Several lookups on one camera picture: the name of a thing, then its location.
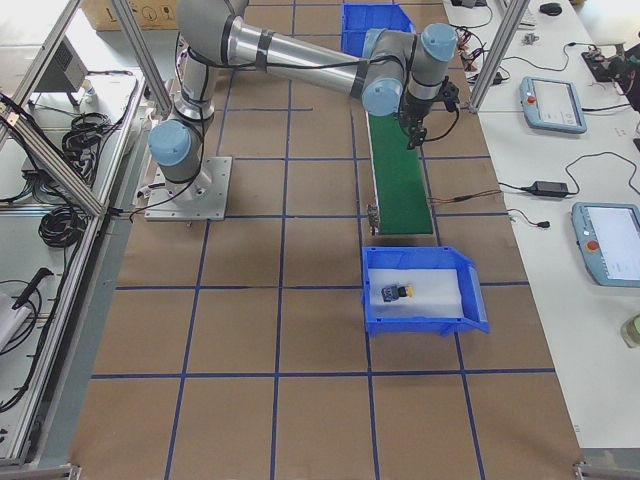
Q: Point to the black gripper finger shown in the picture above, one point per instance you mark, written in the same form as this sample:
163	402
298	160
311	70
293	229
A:
416	136

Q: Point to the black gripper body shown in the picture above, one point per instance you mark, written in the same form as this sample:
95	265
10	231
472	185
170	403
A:
413	110

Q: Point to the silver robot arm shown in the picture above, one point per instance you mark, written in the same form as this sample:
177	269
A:
400	73

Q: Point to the green conveyor belt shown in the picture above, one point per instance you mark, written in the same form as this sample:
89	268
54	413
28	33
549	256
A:
401	205

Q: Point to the far blue storage bin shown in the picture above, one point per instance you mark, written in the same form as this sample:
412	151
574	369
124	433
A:
359	18

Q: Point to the blue storage bin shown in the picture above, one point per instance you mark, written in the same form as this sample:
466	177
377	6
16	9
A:
359	18
474	316

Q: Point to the upper teach pendant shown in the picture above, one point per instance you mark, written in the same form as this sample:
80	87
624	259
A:
552	105

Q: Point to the teach pendant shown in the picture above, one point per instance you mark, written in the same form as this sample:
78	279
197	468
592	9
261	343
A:
608	239
552	105

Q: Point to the black power adapter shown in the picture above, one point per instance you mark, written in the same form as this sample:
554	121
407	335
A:
550	189

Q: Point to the near blue storage bin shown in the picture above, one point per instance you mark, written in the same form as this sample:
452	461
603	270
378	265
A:
474	316

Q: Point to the white foam pad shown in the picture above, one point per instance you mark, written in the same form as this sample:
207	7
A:
436	293

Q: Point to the black computer mouse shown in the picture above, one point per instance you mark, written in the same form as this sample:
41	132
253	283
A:
551	9

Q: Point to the lower teach pendant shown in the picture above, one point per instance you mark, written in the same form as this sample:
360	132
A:
608	239

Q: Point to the cardboard box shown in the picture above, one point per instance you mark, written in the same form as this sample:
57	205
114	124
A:
149	14

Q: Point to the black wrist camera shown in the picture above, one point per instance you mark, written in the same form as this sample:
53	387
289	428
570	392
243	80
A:
450	94

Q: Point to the aluminium frame post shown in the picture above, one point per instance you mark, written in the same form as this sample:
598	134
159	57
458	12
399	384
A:
497	51

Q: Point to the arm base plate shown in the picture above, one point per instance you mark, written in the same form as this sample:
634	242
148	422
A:
204	199

